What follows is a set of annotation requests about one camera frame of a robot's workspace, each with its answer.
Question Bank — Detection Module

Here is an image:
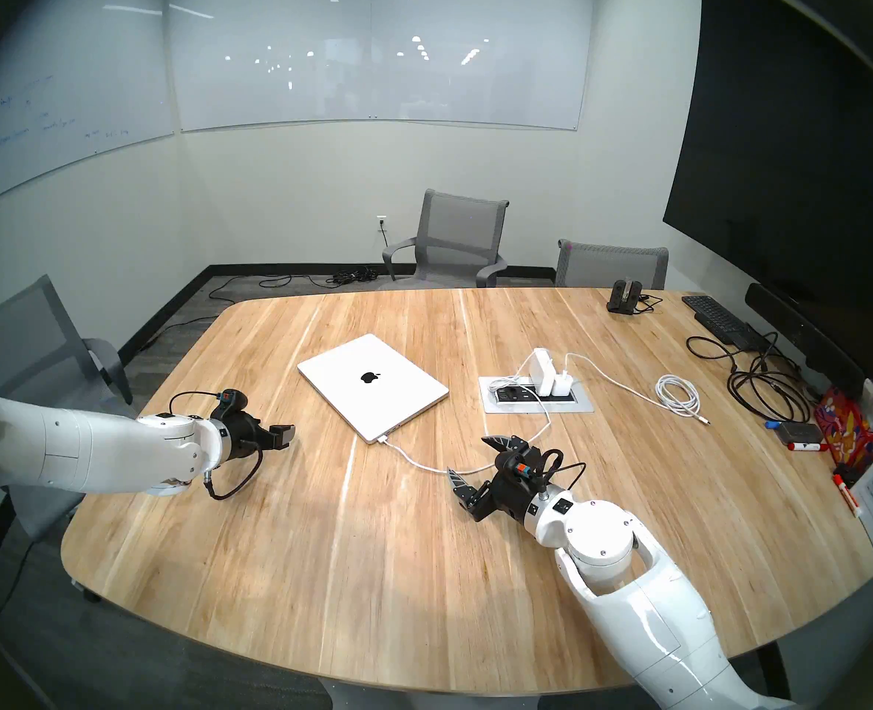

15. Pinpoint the large black TV screen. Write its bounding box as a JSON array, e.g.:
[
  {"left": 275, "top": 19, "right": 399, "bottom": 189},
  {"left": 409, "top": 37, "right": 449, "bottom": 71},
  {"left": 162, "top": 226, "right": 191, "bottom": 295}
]
[{"left": 662, "top": 0, "right": 873, "bottom": 413}]

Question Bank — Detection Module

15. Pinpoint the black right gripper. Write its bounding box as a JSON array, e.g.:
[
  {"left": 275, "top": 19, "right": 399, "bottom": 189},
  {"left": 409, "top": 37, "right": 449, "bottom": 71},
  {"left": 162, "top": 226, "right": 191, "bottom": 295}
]
[{"left": 447, "top": 435, "right": 544, "bottom": 526}]

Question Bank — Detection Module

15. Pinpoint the silver table outlet box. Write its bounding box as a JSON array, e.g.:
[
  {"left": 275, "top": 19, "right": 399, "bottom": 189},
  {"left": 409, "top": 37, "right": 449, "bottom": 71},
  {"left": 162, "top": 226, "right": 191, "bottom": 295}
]
[{"left": 479, "top": 376, "right": 595, "bottom": 413}]

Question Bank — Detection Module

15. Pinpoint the tangled black cable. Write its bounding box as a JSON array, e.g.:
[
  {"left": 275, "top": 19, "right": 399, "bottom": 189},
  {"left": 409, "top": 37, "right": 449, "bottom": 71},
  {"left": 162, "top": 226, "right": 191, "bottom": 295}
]
[{"left": 686, "top": 331, "right": 814, "bottom": 423}]

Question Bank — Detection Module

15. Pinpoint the orange whiteboard marker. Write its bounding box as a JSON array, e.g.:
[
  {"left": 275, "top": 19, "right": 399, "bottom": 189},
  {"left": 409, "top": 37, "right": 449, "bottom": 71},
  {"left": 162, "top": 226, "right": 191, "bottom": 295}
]
[{"left": 833, "top": 473, "right": 862, "bottom": 518}]

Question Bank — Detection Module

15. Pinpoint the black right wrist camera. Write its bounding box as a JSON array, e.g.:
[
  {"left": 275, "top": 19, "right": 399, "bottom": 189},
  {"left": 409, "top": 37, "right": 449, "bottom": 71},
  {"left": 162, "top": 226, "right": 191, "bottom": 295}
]
[{"left": 497, "top": 451, "right": 548, "bottom": 493}]

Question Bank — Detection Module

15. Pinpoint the white table pedestal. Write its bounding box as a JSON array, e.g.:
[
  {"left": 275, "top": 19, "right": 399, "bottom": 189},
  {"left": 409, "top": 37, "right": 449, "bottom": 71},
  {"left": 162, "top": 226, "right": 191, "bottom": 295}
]
[{"left": 320, "top": 677, "right": 548, "bottom": 710}]

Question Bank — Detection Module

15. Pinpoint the blank glass whiteboard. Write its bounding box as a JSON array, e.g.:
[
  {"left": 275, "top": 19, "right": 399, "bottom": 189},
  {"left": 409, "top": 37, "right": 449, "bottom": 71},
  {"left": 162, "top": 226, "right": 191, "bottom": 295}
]
[{"left": 167, "top": 0, "right": 597, "bottom": 132}]

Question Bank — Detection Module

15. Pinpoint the black floor cable bundle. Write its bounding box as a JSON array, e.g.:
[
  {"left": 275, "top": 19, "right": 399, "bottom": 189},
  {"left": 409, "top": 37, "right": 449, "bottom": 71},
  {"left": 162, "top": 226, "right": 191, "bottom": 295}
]
[{"left": 209, "top": 267, "right": 382, "bottom": 302}]

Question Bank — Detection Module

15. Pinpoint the black keyboard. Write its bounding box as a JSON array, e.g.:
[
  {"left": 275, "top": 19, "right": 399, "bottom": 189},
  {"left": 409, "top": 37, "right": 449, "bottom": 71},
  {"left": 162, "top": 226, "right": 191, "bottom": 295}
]
[{"left": 682, "top": 294, "right": 770, "bottom": 351}]

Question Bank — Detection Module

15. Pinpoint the thick black left wrist cable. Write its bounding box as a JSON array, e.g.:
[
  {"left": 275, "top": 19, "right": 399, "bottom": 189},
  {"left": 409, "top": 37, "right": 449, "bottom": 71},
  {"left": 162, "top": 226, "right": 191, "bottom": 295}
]
[{"left": 201, "top": 450, "right": 264, "bottom": 501}]

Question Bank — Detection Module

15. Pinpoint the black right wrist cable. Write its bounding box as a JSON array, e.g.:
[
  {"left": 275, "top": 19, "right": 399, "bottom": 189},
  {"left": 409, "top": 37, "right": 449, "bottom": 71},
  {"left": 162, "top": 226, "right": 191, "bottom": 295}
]
[{"left": 536, "top": 448, "right": 587, "bottom": 495}]

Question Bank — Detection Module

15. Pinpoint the grey mesh office chair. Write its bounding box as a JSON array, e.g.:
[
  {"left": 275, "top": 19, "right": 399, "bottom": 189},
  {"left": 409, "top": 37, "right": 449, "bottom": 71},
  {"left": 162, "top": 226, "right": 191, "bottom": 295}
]
[
  {"left": 383, "top": 189, "right": 510, "bottom": 288},
  {"left": 0, "top": 274, "right": 134, "bottom": 602},
  {"left": 555, "top": 239, "right": 669, "bottom": 289}
]

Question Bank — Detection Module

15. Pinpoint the white MagSafe charging cable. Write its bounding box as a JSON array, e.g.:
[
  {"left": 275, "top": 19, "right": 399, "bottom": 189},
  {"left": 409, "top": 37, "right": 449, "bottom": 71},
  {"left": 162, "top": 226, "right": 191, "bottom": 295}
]
[{"left": 376, "top": 350, "right": 556, "bottom": 474}]

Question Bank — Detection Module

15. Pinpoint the glass whiteboard with writing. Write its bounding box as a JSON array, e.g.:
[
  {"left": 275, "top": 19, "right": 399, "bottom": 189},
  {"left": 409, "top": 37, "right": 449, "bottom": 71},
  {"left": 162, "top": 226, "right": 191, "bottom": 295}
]
[{"left": 0, "top": 0, "right": 179, "bottom": 217}]

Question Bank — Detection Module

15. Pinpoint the black video bar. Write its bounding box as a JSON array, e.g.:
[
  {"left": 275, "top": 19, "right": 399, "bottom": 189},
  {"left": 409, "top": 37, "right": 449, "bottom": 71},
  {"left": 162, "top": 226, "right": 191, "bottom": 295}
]
[{"left": 745, "top": 282, "right": 866, "bottom": 399}]

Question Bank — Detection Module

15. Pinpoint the coiled white USB cable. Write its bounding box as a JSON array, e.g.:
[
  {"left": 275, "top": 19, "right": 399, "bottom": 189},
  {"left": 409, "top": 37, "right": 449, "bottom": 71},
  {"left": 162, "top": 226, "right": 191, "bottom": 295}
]
[{"left": 566, "top": 354, "right": 711, "bottom": 426}]

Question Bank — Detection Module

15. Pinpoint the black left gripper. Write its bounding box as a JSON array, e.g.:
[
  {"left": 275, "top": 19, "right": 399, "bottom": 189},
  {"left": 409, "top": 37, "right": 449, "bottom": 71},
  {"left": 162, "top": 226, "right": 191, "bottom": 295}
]
[{"left": 217, "top": 413, "right": 296, "bottom": 462}]

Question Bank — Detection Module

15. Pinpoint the black controller charging dock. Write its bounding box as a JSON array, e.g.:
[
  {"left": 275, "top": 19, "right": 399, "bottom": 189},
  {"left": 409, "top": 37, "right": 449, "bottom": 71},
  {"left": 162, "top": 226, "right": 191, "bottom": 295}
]
[{"left": 607, "top": 278, "right": 643, "bottom": 315}]

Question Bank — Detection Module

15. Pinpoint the colourful snack bag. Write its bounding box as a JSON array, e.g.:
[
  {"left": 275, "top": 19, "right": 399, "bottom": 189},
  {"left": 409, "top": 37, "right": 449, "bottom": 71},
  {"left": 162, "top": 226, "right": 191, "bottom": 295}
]
[{"left": 813, "top": 379, "right": 873, "bottom": 465}]

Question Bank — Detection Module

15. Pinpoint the silver MacBook laptop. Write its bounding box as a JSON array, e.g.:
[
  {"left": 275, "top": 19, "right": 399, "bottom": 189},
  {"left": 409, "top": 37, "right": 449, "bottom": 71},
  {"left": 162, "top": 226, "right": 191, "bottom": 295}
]
[{"left": 296, "top": 334, "right": 451, "bottom": 445}]

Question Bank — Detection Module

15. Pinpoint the thin left camera cable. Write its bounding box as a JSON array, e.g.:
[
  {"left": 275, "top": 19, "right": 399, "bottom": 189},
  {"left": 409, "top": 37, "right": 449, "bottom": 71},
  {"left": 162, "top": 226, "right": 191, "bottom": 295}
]
[{"left": 168, "top": 390, "right": 224, "bottom": 415}]

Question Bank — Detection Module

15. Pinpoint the large white power adapter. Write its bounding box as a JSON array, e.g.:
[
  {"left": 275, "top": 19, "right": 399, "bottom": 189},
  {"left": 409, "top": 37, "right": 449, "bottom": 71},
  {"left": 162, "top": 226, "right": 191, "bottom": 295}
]
[{"left": 531, "top": 348, "right": 559, "bottom": 397}]

